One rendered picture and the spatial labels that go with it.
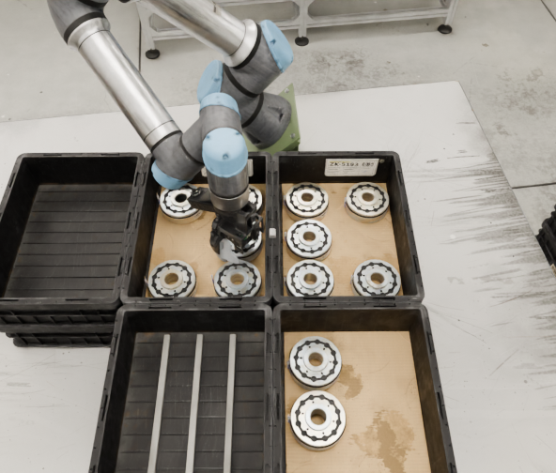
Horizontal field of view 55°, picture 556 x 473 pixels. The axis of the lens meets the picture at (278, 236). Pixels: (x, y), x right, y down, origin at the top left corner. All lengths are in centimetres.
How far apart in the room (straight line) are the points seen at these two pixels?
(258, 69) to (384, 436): 84
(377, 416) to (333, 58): 230
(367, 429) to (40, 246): 83
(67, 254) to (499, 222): 110
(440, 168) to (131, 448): 109
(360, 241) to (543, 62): 228
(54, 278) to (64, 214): 18
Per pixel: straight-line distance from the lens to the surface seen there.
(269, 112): 140
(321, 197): 127
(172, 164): 106
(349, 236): 125
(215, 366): 110
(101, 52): 114
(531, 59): 335
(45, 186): 145
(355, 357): 111
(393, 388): 110
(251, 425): 106
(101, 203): 137
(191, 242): 125
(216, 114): 99
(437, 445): 103
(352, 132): 165
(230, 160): 90
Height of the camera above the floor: 186
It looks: 56 degrees down
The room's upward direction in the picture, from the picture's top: straight up
